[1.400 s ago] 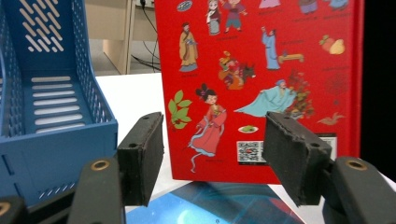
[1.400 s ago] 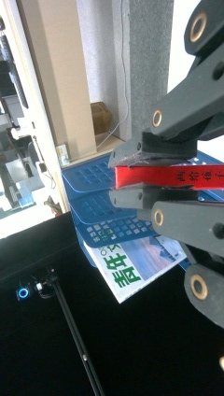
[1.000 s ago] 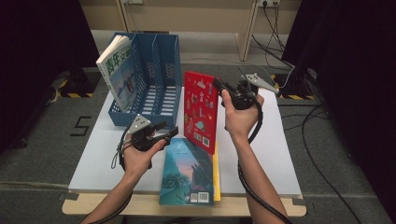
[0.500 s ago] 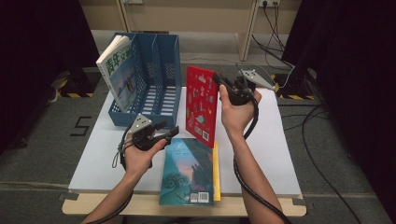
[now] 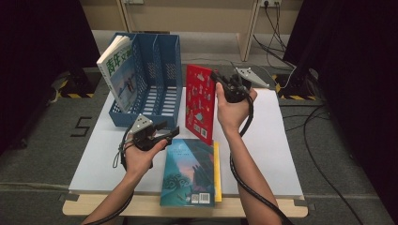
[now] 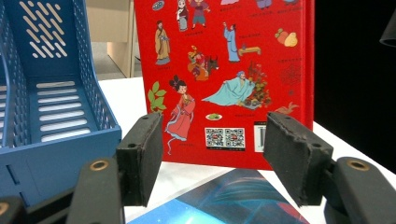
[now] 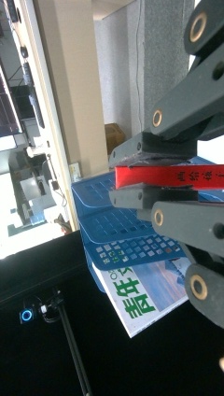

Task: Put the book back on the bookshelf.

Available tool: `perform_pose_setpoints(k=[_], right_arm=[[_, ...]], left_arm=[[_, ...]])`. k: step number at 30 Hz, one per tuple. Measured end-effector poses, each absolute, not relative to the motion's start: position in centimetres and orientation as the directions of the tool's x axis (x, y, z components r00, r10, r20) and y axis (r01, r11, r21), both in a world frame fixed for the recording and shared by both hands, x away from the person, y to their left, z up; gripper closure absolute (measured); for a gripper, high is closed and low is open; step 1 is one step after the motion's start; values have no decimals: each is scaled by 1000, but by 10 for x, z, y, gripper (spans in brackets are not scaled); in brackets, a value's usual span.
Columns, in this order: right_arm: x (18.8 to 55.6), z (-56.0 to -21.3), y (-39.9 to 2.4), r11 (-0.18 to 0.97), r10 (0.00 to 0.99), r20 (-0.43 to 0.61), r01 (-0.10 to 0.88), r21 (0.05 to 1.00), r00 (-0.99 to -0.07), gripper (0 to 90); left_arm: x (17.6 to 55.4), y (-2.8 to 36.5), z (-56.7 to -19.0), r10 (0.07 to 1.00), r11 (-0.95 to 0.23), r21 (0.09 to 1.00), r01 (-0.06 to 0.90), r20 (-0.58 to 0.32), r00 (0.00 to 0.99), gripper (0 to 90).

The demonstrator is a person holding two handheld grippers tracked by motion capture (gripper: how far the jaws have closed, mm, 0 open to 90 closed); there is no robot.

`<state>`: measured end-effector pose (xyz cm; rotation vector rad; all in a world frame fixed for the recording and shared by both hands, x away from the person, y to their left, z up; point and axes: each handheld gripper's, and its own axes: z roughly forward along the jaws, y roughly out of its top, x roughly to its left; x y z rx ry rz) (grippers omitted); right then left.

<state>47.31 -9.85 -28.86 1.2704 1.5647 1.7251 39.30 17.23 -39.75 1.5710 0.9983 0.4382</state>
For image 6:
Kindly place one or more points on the blue plastic file rack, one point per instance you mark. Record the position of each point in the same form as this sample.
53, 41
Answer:
62, 161

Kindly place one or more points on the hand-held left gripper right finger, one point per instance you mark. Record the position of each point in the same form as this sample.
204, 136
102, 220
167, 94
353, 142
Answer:
292, 155

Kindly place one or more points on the red hardcover book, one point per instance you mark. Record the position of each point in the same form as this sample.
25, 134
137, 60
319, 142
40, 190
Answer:
218, 46

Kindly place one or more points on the illustrated blue paperback book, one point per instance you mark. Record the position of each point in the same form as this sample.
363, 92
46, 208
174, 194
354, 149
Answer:
236, 199

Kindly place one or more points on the black curtain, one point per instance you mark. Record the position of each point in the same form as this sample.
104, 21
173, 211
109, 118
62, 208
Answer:
351, 77

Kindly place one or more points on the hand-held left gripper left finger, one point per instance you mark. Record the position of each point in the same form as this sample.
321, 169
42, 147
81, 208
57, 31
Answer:
140, 161

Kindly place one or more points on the beige wooden desk leg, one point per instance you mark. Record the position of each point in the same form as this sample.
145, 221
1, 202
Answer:
120, 56

